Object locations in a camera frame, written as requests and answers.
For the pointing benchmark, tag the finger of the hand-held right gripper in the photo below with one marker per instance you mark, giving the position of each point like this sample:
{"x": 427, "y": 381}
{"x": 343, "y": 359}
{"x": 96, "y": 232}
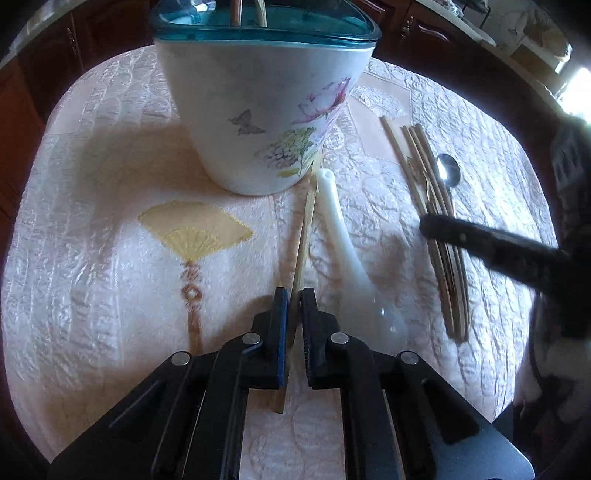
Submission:
{"x": 485, "y": 242}

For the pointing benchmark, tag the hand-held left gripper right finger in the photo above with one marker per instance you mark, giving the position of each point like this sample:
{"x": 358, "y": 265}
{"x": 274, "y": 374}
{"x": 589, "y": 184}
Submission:
{"x": 308, "y": 332}

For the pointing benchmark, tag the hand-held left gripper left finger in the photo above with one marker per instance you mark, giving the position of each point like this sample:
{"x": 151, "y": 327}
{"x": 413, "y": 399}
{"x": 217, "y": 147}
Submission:
{"x": 281, "y": 332}

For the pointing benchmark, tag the white ceramic soup spoon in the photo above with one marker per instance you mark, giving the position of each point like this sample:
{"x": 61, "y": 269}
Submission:
{"x": 344, "y": 249}

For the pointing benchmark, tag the person's right forearm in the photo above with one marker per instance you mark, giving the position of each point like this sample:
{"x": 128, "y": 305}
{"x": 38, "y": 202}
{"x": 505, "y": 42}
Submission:
{"x": 558, "y": 369}

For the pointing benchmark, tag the metal spoon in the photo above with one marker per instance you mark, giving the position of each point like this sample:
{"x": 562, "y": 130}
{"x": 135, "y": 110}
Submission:
{"x": 448, "y": 168}

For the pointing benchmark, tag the window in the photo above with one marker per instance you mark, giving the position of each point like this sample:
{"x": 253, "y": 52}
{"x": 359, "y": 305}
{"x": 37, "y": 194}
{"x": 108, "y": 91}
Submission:
{"x": 577, "y": 87}

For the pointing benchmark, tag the grey stone countertop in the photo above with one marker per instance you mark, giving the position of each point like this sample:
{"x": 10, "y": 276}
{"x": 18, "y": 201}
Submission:
{"x": 471, "y": 30}

